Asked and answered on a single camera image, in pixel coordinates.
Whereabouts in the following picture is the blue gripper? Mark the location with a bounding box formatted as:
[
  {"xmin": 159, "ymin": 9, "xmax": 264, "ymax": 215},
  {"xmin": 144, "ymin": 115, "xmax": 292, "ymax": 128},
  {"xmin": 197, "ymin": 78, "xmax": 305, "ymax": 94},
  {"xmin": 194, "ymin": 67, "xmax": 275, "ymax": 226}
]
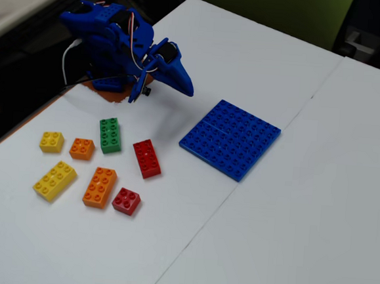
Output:
[{"xmin": 140, "ymin": 35, "xmax": 199, "ymax": 98}]

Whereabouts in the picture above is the orange 2x4 toy brick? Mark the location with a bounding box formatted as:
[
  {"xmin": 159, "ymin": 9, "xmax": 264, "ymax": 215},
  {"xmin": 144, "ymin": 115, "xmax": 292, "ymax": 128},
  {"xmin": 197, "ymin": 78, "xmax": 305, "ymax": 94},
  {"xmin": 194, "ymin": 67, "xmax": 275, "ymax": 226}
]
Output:
[{"xmin": 81, "ymin": 165, "xmax": 119, "ymax": 211}]

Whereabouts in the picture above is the white table cover sheet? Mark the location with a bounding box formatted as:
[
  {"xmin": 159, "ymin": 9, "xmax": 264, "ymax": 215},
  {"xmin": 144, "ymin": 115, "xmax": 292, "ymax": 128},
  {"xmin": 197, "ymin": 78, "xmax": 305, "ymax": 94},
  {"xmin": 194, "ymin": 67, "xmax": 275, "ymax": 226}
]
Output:
[
  {"xmin": 147, "ymin": 43, "xmax": 380, "ymax": 284},
  {"xmin": 0, "ymin": 0, "xmax": 348, "ymax": 284}
]

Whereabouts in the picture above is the blue 8x8 brick plate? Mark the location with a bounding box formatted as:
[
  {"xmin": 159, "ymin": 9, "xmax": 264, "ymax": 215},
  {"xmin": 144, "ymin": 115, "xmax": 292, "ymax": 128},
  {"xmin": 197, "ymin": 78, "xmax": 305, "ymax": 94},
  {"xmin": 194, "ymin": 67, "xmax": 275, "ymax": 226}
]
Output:
[{"xmin": 175, "ymin": 96, "xmax": 284, "ymax": 186}]

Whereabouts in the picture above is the red 2x4 toy brick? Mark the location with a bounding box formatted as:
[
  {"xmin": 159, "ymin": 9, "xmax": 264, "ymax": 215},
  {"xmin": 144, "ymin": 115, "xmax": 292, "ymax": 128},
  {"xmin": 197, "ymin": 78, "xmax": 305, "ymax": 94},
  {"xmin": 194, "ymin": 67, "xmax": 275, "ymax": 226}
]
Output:
[{"xmin": 130, "ymin": 138, "xmax": 164, "ymax": 180}]

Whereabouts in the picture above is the green 2x4 toy brick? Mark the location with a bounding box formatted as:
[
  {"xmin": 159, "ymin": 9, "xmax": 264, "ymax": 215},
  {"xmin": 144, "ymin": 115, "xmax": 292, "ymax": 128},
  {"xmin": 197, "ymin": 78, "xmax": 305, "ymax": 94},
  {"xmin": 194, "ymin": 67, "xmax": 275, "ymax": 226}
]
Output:
[{"xmin": 96, "ymin": 116, "xmax": 125, "ymax": 155}]

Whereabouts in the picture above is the green upholstered panel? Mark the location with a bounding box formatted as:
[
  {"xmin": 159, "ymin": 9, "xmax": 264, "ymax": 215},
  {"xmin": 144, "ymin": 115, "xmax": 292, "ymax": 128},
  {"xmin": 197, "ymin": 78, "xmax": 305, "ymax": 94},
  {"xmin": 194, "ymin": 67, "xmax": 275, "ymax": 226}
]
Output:
[{"xmin": 198, "ymin": 0, "xmax": 355, "ymax": 53}]

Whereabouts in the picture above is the orange 2x2 toy brick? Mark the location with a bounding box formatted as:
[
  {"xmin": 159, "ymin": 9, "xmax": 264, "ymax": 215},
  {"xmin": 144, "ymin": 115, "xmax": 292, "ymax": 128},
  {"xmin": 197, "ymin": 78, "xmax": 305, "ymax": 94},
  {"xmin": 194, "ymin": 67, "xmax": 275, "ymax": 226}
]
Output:
[{"xmin": 68, "ymin": 136, "xmax": 96, "ymax": 161}]

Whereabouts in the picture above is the red 2x2 toy brick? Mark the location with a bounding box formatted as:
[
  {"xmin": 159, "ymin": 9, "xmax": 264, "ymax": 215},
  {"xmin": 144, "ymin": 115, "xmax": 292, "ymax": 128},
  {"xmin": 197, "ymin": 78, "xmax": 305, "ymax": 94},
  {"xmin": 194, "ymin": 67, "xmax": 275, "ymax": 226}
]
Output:
[{"xmin": 110, "ymin": 186, "xmax": 142, "ymax": 218}]

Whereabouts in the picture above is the yellow 2x2 toy brick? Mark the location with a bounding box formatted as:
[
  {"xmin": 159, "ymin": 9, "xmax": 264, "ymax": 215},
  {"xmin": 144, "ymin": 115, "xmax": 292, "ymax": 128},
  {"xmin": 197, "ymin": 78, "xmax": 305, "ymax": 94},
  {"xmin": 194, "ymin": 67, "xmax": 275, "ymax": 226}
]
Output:
[{"xmin": 38, "ymin": 131, "xmax": 66, "ymax": 154}]

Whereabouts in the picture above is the yellow 2x4 toy brick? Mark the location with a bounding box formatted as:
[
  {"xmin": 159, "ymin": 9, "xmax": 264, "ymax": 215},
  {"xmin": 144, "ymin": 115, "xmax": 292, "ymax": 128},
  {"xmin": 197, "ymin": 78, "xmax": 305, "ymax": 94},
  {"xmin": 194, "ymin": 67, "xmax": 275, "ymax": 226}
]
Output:
[{"xmin": 32, "ymin": 158, "xmax": 79, "ymax": 205}]

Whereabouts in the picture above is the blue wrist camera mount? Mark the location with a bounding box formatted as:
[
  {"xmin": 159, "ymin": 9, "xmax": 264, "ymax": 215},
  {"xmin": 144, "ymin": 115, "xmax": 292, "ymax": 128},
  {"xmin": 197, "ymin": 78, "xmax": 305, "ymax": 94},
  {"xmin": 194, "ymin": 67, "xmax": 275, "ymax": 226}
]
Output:
[{"xmin": 128, "ymin": 54, "xmax": 156, "ymax": 106}]

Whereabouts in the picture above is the black camera cable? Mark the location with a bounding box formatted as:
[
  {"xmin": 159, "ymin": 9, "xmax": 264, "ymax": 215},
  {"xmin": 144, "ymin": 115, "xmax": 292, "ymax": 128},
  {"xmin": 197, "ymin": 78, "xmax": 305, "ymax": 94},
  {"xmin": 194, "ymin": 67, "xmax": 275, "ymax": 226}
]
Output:
[{"xmin": 62, "ymin": 68, "xmax": 137, "ymax": 96}]

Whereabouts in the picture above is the white power cable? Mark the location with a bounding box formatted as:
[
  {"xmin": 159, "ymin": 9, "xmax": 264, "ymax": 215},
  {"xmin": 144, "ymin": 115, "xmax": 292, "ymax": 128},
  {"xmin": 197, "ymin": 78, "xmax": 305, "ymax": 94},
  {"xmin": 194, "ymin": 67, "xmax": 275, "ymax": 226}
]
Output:
[{"xmin": 60, "ymin": 38, "xmax": 83, "ymax": 88}]

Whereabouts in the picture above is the grey chair bracket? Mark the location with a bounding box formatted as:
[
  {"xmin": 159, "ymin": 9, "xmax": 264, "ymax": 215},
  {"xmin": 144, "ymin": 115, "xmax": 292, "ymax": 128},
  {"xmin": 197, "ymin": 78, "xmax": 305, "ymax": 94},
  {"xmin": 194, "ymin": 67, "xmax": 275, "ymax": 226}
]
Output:
[{"xmin": 345, "ymin": 28, "xmax": 378, "ymax": 56}]

